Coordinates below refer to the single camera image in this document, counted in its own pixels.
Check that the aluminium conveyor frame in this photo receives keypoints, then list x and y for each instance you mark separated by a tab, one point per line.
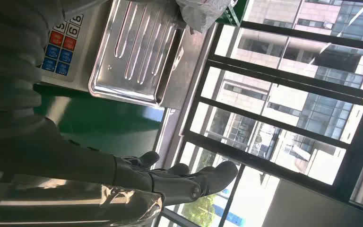
165	137

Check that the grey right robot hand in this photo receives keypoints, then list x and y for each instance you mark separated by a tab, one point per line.
59	163

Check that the green conveyor belt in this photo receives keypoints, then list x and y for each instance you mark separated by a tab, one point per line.
106	122

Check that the green plastic bin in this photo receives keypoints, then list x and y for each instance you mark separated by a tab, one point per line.
236	12

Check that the black window frame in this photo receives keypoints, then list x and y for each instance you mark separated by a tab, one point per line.
263	163

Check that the white electronic scale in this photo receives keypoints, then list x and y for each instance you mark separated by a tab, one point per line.
61	40

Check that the steel scale tray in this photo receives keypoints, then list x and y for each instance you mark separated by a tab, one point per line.
131	62

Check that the large grey courier package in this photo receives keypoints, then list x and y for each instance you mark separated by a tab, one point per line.
200	12

